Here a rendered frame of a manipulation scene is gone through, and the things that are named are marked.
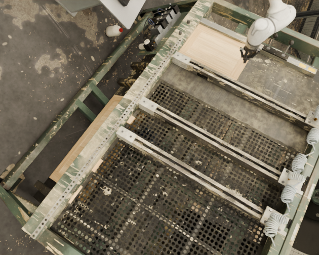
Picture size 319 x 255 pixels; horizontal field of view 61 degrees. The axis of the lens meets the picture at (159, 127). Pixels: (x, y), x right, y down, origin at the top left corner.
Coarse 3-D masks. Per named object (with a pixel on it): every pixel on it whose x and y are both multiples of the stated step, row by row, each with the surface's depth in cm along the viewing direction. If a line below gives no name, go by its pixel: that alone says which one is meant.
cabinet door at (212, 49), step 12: (192, 36) 213; (204, 36) 213; (216, 36) 213; (192, 48) 209; (204, 48) 209; (216, 48) 209; (228, 48) 209; (204, 60) 204; (216, 60) 204; (228, 60) 204; (240, 60) 204; (228, 72) 200; (240, 72) 199
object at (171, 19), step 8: (168, 8) 219; (176, 8) 216; (160, 16) 226; (168, 16) 211; (176, 16) 221; (184, 16) 219; (144, 24) 218; (152, 24) 207; (160, 24) 210; (168, 24) 216; (176, 24) 217; (152, 32) 213; (160, 32) 208; (168, 32) 216; (144, 40) 215; (152, 40) 211; (160, 40) 213; (144, 48) 211; (152, 48) 207; (160, 48) 206
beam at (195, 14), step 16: (208, 0) 224; (192, 16) 217; (176, 32) 210; (144, 80) 193; (128, 96) 188; (144, 96) 190; (112, 112) 183; (96, 144) 174; (80, 160) 170; (96, 160) 170; (64, 176) 166; (48, 208) 158; (32, 224) 155; (48, 224) 155
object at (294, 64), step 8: (208, 24) 215; (216, 24) 215; (224, 32) 212; (232, 32) 212; (240, 40) 209; (272, 56) 205; (288, 64) 203; (296, 64) 200; (304, 64) 200; (304, 72) 200; (312, 72) 197
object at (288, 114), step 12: (180, 60) 197; (192, 60) 197; (192, 72) 201; (204, 72) 193; (216, 72) 193; (216, 84) 197; (228, 84) 189; (240, 84) 189; (240, 96) 193; (252, 96) 185; (264, 96) 185; (264, 108) 189; (276, 108) 182; (288, 108) 182; (288, 120) 185; (300, 120) 178; (312, 120) 174
